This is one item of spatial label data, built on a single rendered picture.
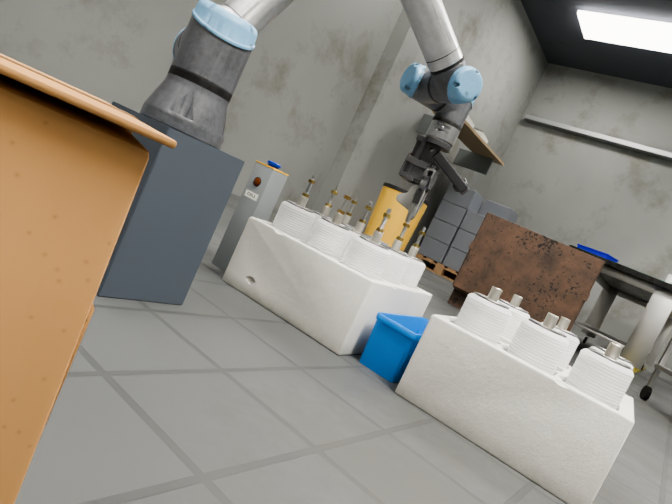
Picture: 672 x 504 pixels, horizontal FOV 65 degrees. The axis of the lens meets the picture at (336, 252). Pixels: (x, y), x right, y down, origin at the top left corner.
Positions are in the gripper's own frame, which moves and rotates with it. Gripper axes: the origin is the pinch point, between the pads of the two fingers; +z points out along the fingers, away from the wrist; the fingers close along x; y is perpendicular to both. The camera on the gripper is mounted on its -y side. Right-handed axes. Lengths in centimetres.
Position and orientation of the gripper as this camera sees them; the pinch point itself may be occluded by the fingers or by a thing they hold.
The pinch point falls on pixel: (411, 218)
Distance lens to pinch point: 135.1
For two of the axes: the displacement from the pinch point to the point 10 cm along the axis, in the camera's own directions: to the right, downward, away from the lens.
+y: -8.6, -4.3, 2.7
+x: -2.8, -0.4, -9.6
